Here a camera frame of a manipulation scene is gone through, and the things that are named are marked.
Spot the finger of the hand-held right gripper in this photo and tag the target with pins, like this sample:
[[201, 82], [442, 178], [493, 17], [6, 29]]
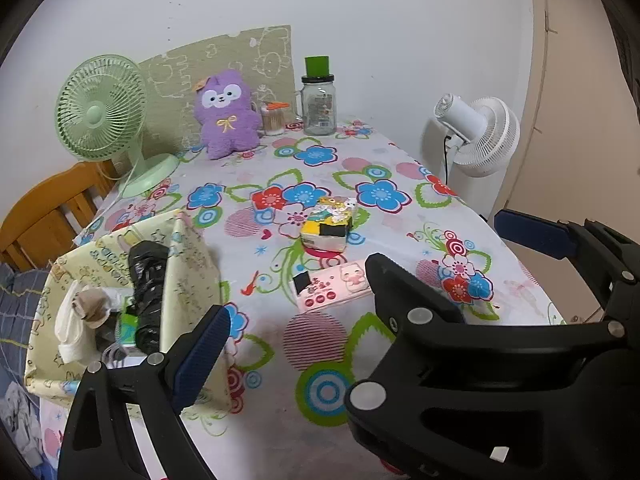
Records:
[[410, 287], [530, 232]]

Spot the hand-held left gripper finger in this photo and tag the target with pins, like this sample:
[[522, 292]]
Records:
[[200, 360]]

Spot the yellow-green printed storage box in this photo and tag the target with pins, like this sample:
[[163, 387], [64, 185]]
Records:
[[192, 270]]

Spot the black plastic bag bundle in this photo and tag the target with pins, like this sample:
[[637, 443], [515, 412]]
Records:
[[147, 285]]

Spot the beige cloth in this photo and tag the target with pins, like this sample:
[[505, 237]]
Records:
[[92, 305]]

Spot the white cloth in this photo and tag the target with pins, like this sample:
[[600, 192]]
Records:
[[17, 420], [70, 330]]

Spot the green packet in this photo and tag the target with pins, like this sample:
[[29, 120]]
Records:
[[128, 327]]

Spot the yellow cartoon tissue packet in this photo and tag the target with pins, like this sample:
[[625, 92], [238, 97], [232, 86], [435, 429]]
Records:
[[325, 232]]

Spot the white fan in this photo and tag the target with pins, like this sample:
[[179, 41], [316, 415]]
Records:
[[485, 135]]

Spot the grey plaid pillow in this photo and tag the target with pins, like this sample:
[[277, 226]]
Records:
[[20, 320]]

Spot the white crumpled cloth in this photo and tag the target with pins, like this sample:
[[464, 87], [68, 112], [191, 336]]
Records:
[[17, 420]]

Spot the glass jar with green lid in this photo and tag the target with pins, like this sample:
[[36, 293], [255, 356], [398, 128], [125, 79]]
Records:
[[318, 110]]

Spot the toothpick jar with orange lid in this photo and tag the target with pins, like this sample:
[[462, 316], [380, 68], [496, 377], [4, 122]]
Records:
[[273, 122]]

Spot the wooden chair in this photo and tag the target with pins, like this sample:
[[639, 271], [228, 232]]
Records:
[[45, 210]]

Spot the purple plush toy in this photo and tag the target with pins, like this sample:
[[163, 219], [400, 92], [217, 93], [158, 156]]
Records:
[[227, 125]]

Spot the green desk fan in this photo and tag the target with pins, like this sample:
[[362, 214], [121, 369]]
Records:
[[100, 110]]

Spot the green printed board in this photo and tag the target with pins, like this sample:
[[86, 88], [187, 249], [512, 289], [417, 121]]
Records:
[[265, 60]]

